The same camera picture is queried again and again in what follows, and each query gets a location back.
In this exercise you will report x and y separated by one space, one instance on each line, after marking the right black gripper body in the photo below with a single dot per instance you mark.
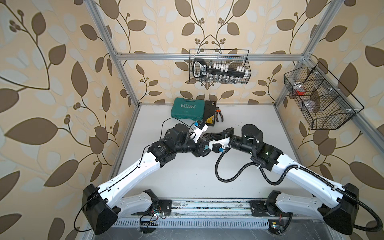
230 134

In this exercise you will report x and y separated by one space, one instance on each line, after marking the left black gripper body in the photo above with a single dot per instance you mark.
197 152

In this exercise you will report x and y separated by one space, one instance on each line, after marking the black pouch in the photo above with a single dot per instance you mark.
207 144

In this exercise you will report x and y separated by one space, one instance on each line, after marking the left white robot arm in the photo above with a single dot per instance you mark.
176 140

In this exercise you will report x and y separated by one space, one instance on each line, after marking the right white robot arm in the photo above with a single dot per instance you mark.
337 205

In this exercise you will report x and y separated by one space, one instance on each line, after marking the orange black pliers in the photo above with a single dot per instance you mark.
219 115

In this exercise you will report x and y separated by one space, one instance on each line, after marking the black yellow-label case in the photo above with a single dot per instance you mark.
209 113

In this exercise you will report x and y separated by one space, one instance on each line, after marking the green plastic tool case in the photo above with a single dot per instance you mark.
188 109

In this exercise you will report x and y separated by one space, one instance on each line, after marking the black socket set holder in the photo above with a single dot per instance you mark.
202 69

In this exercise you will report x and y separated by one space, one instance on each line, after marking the red item in basket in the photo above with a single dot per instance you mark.
298 90

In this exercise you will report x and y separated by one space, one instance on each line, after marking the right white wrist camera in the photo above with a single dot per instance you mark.
220 146

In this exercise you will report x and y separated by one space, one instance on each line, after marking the aluminium front rail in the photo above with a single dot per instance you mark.
210 210

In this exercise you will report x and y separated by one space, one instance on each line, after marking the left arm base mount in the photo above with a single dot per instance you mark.
159 208

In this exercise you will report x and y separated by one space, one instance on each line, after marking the back wire basket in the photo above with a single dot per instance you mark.
232 58

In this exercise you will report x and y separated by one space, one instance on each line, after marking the wire basket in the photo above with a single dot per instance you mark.
329 102
232 58

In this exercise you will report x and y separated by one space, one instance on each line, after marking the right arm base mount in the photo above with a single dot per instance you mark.
264 208

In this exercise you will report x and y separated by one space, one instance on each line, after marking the right wire basket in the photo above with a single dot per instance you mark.
329 102

